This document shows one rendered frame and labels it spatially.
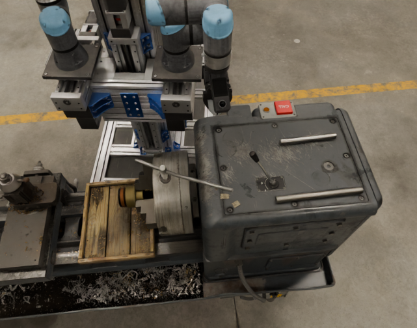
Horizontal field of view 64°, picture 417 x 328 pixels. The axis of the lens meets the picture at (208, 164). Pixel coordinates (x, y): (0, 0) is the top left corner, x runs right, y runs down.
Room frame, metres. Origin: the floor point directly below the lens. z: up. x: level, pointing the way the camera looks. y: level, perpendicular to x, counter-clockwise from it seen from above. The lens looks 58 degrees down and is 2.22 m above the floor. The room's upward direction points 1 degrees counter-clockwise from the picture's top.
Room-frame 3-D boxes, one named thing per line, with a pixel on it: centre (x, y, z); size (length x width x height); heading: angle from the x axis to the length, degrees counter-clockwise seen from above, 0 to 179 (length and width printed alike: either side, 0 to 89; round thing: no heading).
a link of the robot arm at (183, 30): (1.21, 0.12, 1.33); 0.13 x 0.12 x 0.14; 93
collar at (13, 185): (0.61, 0.74, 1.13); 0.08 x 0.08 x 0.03
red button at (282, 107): (0.84, -0.29, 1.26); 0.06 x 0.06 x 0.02; 5
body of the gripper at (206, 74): (0.74, -0.03, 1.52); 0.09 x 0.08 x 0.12; 6
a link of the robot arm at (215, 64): (0.73, -0.03, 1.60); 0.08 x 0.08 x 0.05
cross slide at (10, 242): (0.55, 0.74, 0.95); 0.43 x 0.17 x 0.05; 5
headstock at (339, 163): (0.63, -0.26, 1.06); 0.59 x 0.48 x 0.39; 95
